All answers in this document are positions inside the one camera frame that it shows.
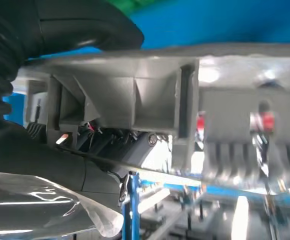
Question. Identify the blue metal shelf rack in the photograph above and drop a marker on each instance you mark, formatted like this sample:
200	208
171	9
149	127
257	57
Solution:
222	23

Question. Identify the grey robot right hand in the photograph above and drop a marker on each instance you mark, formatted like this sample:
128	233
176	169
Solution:
47	172

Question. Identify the green plastic crate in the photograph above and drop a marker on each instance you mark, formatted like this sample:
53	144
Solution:
130	4

